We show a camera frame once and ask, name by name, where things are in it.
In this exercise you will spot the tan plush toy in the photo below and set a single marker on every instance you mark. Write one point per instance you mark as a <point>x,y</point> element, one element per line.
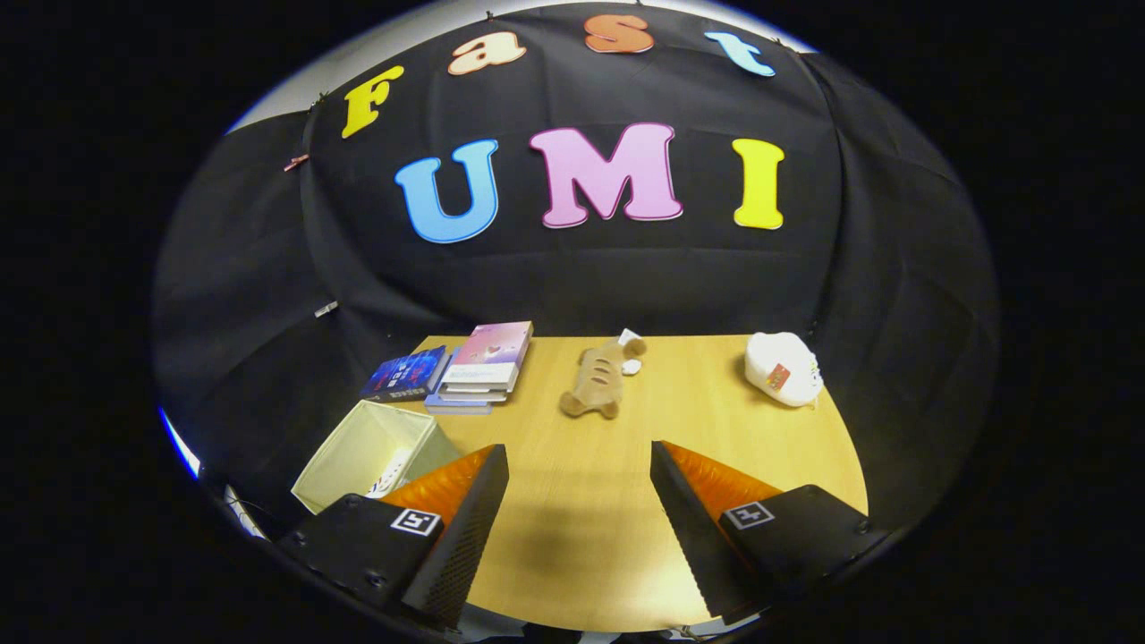
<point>597,380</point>

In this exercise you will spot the dark blue book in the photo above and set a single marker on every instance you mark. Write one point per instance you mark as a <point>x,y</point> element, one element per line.
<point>407,373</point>

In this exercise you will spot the cream fabric storage box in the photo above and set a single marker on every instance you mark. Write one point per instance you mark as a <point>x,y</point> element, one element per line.
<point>349,456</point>

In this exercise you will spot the white fabric item red label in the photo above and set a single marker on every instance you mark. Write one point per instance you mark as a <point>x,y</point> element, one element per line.
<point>783,367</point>

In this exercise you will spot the white canvas shoe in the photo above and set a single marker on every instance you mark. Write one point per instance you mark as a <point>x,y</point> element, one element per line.
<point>389,474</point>

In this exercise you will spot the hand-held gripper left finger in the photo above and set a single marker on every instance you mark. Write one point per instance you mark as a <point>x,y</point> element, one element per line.
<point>456,546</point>

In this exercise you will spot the silver metal clip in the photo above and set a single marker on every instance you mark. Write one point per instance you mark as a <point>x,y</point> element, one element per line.
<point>326,309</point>

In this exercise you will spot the black backdrop cloth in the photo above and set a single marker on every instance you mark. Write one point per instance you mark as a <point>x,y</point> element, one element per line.
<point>581,268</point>

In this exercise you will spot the white paperback book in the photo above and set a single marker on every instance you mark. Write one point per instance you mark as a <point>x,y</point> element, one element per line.
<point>479,388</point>
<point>470,397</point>

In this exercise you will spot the pink clothes peg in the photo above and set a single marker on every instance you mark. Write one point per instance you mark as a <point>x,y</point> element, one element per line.
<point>296,163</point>

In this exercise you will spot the pink cover book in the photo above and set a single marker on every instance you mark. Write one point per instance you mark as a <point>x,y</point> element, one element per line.
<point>496,344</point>

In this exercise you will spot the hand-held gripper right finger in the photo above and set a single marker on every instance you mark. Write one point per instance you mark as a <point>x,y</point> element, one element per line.
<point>693,537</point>

